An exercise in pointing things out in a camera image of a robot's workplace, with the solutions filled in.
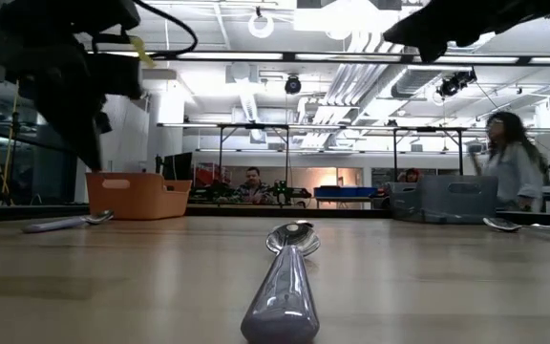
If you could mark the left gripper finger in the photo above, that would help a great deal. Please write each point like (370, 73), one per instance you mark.
(74, 124)
(98, 143)

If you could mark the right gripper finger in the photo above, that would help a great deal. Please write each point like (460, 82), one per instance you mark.
(432, 21)
(437, 45)

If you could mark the orange plastic bin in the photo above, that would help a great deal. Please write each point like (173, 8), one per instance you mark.
(136, 196)

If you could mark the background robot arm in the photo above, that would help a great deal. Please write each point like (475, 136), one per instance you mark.
(213, 193)
(284, 191)

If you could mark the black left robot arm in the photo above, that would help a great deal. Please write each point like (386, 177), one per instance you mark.
(65, 19)

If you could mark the black ceiling spotlight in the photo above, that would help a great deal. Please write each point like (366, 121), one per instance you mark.
(454, 84)

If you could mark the black computer monitor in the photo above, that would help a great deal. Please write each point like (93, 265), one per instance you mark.
(178, 166)

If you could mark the red plastic cover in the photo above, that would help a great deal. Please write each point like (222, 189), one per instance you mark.
(207, 174)

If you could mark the person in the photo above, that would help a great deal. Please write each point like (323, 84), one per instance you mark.
(411, 175)
(514, 167)
(253, 184)

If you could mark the grey plastic bin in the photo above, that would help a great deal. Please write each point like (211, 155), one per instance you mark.
(451, 200)

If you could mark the white round ceiling light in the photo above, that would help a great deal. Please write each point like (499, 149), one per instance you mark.
(260, 26)

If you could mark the blue storage bins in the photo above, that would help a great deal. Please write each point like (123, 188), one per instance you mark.
(346, 192)

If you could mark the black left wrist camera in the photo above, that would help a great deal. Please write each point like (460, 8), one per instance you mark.
(115, 76)

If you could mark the black rig frame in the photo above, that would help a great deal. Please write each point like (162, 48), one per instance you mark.
(265, 125)
(460, 157)

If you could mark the black overhead frame bar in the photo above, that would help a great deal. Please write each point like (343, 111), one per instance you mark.
(289, 57)

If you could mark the black overhead camera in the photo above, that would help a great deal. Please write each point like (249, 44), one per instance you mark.
(292, 84)

